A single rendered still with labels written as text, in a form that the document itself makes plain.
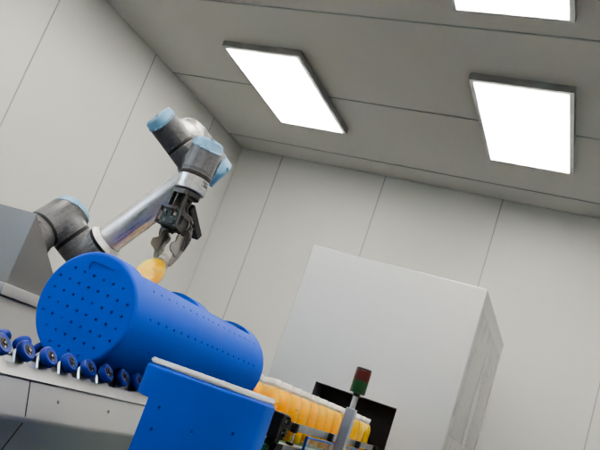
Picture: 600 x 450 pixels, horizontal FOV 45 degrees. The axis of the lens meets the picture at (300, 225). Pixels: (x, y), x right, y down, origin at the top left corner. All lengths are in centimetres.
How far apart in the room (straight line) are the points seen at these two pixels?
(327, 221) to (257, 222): 75
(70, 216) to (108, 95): 325
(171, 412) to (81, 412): 35
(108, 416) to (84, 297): 29
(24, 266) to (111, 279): 92
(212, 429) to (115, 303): 49
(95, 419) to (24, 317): 102
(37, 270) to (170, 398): 139
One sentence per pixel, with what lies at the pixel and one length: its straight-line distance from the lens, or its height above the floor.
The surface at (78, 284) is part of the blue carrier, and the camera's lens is 189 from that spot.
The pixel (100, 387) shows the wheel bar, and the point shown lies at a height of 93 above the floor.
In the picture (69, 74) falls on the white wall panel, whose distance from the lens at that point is 575.
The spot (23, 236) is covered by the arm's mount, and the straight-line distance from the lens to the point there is 272.
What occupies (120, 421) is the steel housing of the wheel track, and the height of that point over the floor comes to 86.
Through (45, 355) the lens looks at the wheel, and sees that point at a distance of 164.
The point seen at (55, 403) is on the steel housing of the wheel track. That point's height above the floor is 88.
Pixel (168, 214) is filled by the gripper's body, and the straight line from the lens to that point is 204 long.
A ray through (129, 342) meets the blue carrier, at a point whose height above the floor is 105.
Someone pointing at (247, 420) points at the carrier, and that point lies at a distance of 149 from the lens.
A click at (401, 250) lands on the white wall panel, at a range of 695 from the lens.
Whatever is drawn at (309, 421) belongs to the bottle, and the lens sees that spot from 318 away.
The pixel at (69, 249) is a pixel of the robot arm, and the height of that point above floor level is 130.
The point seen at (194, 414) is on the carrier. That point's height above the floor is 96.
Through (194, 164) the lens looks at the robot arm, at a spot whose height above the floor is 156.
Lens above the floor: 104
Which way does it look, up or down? 13 degrees up
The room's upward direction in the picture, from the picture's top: 20 degrees clockwise
